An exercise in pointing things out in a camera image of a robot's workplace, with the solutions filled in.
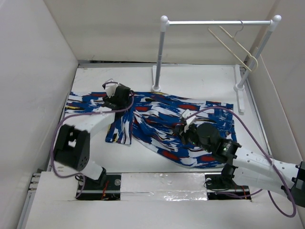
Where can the blue white red patterned trousers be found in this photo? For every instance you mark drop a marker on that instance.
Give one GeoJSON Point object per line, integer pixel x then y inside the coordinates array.
{"type": "Point", "coordinates": [153, 117]}

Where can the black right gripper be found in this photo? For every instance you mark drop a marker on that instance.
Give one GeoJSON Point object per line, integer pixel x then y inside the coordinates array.
{"type": "Point", "coordinates": [181, 132]}

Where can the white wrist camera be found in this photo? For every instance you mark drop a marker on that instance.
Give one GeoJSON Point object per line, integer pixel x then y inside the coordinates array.
{"type": "Point", "coordinates": [110, 87]}
{"type": "Point", "coordinates": [187, 119]}

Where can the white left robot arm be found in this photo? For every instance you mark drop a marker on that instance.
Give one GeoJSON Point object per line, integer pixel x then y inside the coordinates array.
{"type": "Point", "coordinates": [72, 146]}

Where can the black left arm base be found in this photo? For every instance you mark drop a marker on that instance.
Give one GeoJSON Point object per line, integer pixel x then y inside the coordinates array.
{"type": "Point", "coordinates": [108, 191]}

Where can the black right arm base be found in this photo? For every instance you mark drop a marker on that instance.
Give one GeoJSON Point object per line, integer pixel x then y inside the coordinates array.
{"type": "Point", "coordinates": [220, 186]}

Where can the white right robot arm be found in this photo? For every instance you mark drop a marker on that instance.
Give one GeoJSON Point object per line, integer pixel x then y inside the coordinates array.
{"type": "Point", "coordinates": [245, 167]}

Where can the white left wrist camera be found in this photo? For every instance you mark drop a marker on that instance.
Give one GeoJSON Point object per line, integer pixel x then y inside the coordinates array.
{"type": "Point", "coordinates": [110, 87]}

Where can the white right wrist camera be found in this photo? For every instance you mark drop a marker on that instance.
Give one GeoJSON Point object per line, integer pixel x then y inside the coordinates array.
{"type": "Point", "coordinates": [187, 119]}

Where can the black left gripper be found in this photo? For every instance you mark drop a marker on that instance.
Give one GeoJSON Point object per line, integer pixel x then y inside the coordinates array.
{"type": "Point", "coordinates": [107, 99]}

